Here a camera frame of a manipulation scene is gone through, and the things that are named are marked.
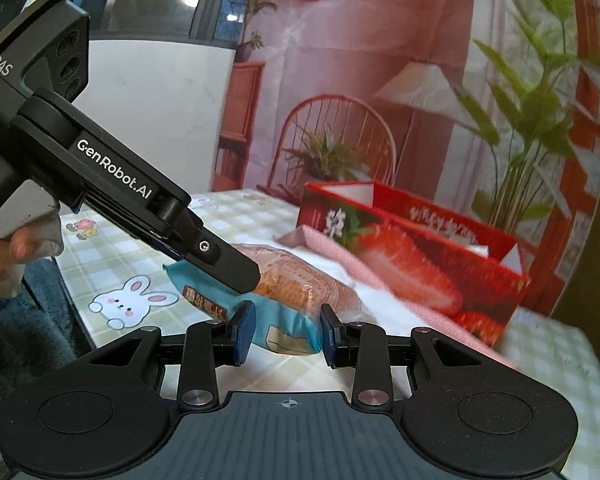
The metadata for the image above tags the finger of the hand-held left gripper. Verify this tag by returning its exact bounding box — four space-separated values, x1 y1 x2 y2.
149 205 262 294

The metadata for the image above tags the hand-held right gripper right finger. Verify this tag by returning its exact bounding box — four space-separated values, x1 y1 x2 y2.
319 303 516 411

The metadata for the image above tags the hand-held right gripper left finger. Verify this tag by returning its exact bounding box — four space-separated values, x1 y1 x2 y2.
87 301 257 411

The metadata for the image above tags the window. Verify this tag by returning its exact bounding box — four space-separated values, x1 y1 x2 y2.
0 0 262 52

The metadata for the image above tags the printed room backdrop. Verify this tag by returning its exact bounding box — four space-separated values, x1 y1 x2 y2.
212 0 600 319

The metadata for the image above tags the person's left hand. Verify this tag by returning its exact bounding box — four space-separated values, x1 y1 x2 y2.
0 210 64 302

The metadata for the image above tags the red cardboard box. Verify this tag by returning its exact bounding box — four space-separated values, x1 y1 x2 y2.
297 180 531 347

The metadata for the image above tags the blue and orange snack packet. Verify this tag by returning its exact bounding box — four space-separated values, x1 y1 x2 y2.
162 242 359 357

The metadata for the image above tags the pink and white towel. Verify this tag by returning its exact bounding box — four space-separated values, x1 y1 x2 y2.
279 224 527 374

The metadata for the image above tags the dark blue fluffy cloth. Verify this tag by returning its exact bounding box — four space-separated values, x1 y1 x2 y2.
0 259 99 413

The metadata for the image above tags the checked rabbit print tablecloth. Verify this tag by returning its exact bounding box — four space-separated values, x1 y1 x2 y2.
59 189 600 480

